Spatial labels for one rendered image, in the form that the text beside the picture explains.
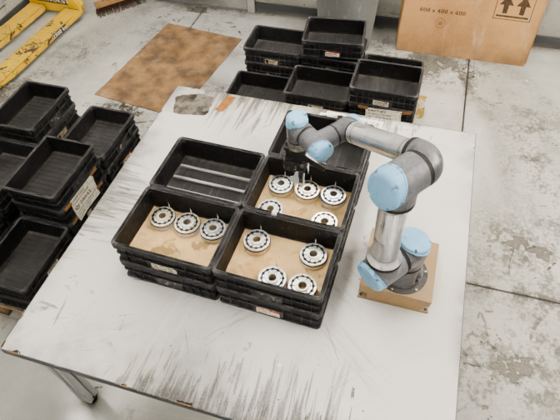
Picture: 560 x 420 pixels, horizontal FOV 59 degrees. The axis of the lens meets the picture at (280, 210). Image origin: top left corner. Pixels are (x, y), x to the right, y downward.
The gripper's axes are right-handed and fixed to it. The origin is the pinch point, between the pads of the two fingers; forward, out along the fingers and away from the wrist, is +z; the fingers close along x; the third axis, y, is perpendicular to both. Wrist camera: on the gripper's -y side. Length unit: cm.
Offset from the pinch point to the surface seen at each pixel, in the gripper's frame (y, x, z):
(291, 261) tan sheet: -3.5, 31.6, 8.2
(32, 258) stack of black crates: 137, 40, 64
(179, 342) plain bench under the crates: 27, 70, 17
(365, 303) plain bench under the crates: -33, 35, 21
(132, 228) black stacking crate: 59, 37, 3
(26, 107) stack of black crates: 190, -44, 52
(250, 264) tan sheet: 10.5, 37.3, 7.5
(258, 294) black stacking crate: 2.9, 48.9, 4.3
